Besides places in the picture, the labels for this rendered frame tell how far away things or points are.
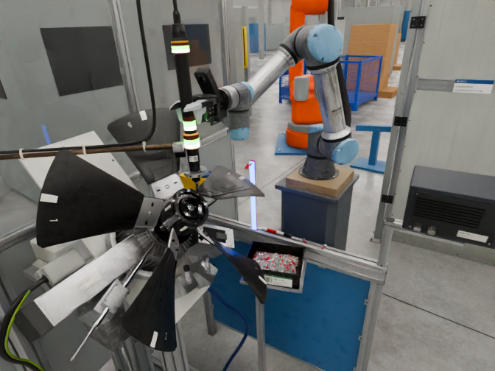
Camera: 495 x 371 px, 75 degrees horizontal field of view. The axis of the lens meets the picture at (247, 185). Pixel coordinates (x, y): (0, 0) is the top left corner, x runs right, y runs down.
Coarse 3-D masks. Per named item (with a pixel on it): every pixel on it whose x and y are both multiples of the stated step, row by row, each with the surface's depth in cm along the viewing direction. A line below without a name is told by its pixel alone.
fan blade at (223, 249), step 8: (216, 240) 101; (224, 248) 97; (232, 256) 96; (240, 256) 106; (240, 264) 97; (248, 264) 104; (256, 264) 111; (240, 272) 92; (248, 272) 97; (256, 272) 104; (248, 280) 93; (256, 280) 98; (256, 288) 94; (264, 288) 99; (256, 296) 92; (264, 296) 96
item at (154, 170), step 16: (160, 112) 102; (112, 128) 98; (144, 128) 99; (160, 128) 100; (176, 128) 101; (144, 160) 97; (160, 160) 97; (176, 160) 97; (144, 176) 97; (160, 176) 96
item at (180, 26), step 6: (174, 12) 78; (174, 18) 79; (174, 24) 79; (180, 24) 79; (174, 30) 79; (180, 30) 79; (174, 36) 79; (180, 36) 79; (186, 150) 94; (192, 150) 93; (198, 150) 94; (192, 156) 93; (198, 156) 94; (192, 162) 94; (198, 162) 95; (192, 168) 95; (198, 168) 96; (192, 180) 98; (198, 180) 98
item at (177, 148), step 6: (174, 144) 92; (180, 144) 92; (174, 150) 92; (180, 150) 92; (180, 156) 93; (186, 156) 95; (180, 162) 94; (186, 162) 94; (186, 168) 95; (204, 168) 98; (186, 174) 95; (192, 174) 94; (198, 174) 94; (204, 174) 96
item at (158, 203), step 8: (144, 200) 86; (152, 200) 87; (160, 200) 88; (144, 208) 87; (152, 208) 88; (160, 208) 90; (144, 216) 88; (152, 216) 89; (136, 224) 87; (144, 224) 89; (152, 224) 90
